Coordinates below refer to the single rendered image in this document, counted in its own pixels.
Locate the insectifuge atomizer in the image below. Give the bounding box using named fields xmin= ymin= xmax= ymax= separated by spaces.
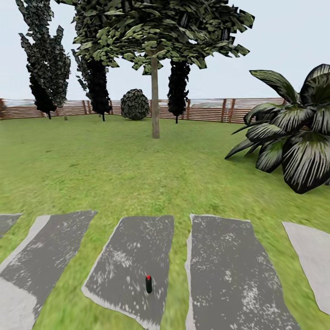
xmin=145 ymin=276 xmax=153 ymax=294

